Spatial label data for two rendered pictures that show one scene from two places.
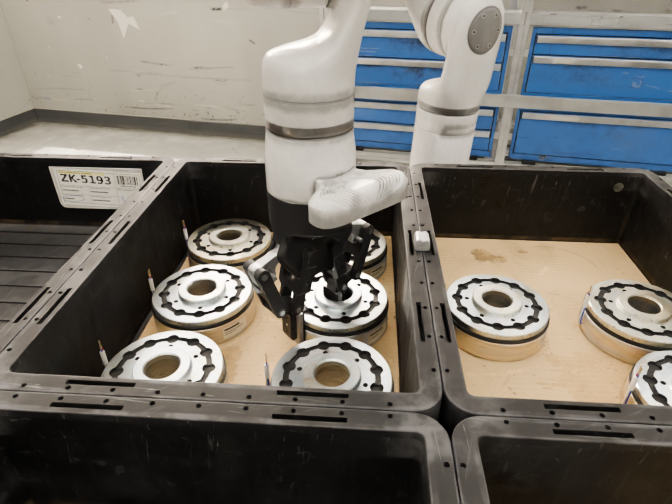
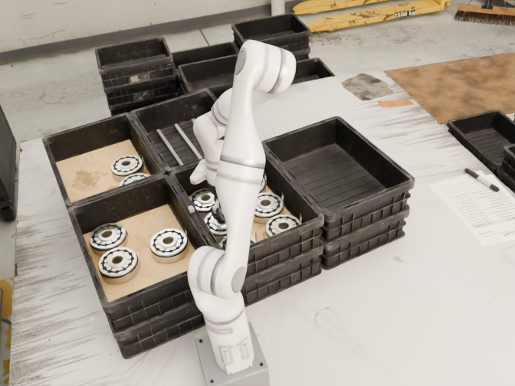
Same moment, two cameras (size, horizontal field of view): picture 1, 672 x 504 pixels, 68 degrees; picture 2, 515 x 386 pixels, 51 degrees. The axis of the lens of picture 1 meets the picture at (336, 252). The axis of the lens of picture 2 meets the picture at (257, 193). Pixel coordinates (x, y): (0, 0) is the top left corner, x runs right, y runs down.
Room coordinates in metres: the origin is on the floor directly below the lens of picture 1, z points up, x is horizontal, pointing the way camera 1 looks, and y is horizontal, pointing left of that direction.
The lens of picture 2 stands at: (1.44, -0.43, 1.91)
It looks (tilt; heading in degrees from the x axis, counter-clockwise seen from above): 41 degrees down; 152
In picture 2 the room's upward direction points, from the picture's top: 4 degrees counter-clockwise
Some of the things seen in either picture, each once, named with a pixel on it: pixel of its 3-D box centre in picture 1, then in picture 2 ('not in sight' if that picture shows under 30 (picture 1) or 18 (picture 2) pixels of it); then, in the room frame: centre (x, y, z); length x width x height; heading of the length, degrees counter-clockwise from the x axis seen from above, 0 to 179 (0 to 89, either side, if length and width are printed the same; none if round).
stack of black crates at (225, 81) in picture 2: not in sight; (224, 108); (-0.85, 0.63, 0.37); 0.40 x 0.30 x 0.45; 77
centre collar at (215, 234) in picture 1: (229, 236); (283, 226); (0.52, 0.13, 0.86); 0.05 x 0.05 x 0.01
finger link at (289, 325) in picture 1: (283, 318); not in sight; (0.36, 0.05, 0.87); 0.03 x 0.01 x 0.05; 131
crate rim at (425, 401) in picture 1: (263, 247); (242, 197); (0.41, 0.07, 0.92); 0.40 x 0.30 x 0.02; 176
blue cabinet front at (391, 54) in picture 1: (418, 91); not in sight; (2.28, -0.37, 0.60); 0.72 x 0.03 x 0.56; 77
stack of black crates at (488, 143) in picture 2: not in sight; (491, 155); (0.15, 1.58, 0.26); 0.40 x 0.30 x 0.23; 167
